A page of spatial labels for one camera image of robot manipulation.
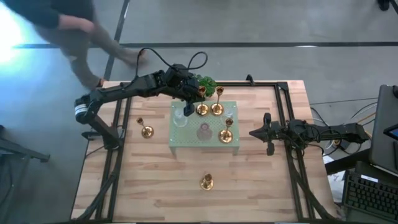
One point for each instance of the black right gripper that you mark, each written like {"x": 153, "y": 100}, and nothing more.
{"x": 284, "y": 132}

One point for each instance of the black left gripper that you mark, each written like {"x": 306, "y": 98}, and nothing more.
{"x": 180, "y": 82}

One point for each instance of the brass candlestick holder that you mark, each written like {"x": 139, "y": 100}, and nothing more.
{"x": 206, "y": 184}
{"x": 217, "y": 109}
{"x": 147, "y": 132}
{"x": 225, "y": 136}
{"x": 202, "y": 109}

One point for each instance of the clear glass vase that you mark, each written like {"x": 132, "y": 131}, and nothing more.
{"x": 229, "y": 112}
{"x": 179, "y": 120}

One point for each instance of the pink glass vase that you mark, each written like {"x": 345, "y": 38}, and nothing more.
{"x": 204, "y": 133}

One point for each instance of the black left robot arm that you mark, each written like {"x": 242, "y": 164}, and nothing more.
{"x": 124, "y": 90}

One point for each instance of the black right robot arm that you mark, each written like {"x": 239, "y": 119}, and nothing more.
{"x": 342, "y": 132}

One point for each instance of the green potted plant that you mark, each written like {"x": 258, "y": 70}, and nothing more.
{"x": 209, "y": 83}

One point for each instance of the green perforated metal shelf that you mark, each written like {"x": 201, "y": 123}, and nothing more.
{"x": 192, "y": 140}

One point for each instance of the black power adapter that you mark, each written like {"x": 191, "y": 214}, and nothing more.
{"x": 344, "y": 145}

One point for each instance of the black desk bar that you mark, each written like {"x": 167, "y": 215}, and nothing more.
{"x": 345, "y": 162}

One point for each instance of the white paper sheet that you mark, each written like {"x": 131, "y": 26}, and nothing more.
{"x": 335, "y": 183}

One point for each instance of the grey laptop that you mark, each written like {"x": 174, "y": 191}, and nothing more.
{"x": 384, "y": 149}

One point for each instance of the black computer keyboard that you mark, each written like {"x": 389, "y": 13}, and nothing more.
{"x": 370, "y": 196}

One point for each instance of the person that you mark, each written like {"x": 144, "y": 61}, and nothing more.
{"x": 77, "y": 40}

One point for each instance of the black metal stand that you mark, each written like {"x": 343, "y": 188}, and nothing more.
{"x": 21, "y": 151}

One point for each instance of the black aluminium table frame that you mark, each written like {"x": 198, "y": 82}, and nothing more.
{"x": 264, "y": 84}

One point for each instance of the black frame clamp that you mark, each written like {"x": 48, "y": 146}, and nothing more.
{"x": 249, "y": 79}

